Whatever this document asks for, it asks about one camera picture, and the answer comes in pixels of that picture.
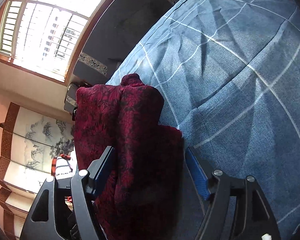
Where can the blue checked bed quilt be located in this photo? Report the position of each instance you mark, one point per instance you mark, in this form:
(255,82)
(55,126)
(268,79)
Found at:
(240,92)

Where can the grey padded headboard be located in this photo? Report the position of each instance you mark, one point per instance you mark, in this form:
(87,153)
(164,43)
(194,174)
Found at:
(120,25)

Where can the wooden framed window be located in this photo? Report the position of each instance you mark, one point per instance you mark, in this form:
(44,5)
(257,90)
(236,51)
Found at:
(40,30)

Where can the painted folding screen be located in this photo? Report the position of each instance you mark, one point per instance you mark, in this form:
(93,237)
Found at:
(32,140)

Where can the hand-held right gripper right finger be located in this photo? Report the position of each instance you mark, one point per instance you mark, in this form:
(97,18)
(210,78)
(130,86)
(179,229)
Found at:
(196,172)

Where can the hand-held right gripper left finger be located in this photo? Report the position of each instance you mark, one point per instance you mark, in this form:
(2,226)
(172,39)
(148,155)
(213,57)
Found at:
(103,170)

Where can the dark red patterned sweater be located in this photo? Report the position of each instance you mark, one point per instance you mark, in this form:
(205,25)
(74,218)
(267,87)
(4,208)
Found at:
(140,142)

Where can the white striped cloth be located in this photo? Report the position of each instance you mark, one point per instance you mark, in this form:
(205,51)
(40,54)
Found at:
(62,166)

